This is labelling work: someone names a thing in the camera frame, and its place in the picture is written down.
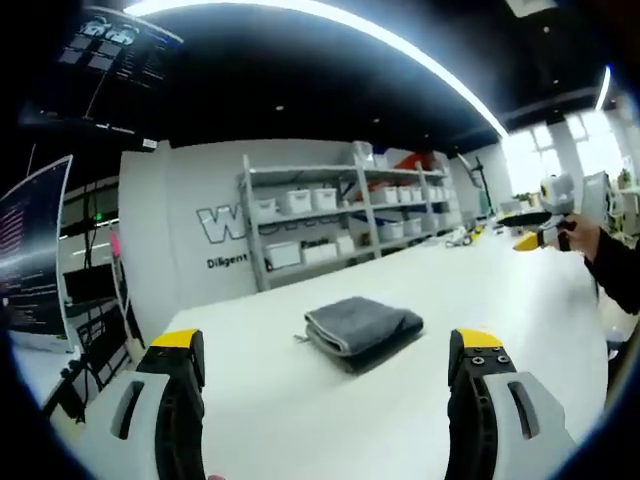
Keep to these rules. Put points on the hanging dark display screen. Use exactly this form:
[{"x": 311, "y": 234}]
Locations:
[{"x": 100, "y": 65}]

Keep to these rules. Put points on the grey metal shelving unit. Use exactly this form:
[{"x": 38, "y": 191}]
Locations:
[{"x": 355, "y": 215}]

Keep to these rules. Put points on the pink tag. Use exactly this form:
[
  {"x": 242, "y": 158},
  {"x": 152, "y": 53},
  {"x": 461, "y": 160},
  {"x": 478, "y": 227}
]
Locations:
[{"x": 115, "y": 245}]

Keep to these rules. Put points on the grey machine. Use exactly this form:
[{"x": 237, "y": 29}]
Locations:
[{"x": 596, "y": 197}]

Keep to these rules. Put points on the yellow and white device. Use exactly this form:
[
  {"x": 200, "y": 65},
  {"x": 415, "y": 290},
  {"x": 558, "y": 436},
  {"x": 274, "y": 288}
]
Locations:
[{"x": 467, "y": 236}]

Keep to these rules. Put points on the person's right hand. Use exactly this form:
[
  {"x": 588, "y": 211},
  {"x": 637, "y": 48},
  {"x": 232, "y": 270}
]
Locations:
[{"x": 582, "y": 235}]

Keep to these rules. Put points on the black stand with pole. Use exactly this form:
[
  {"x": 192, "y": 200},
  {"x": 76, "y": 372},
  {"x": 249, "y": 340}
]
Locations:
[{"x": 480, "y": 185}]

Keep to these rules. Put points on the group of white storage boxes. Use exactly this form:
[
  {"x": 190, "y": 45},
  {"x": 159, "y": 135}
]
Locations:
[{"x": 350, "y": 220}]

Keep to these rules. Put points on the grey towel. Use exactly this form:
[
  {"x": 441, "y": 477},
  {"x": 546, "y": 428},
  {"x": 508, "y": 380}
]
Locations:
[{"x": 365, "y": 330}]

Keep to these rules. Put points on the long ceiling light strip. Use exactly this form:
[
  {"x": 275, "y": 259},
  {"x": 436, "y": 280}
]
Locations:
[{"x": 400, "y": 45}]

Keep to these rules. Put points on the short ceiling light strip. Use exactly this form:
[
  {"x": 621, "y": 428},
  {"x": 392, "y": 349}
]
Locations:
[{"x": 605, "y": 87}]

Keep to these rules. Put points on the orange object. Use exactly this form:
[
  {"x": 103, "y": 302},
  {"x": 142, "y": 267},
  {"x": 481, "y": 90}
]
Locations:
[{"x": 415, "y": 162}]

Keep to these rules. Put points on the black equipment rack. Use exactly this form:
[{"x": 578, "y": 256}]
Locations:
[{"x": 100, "y": 325}]

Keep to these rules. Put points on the computer monitor with text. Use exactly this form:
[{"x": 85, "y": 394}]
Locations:
[{"x": 32, "y": 255}]

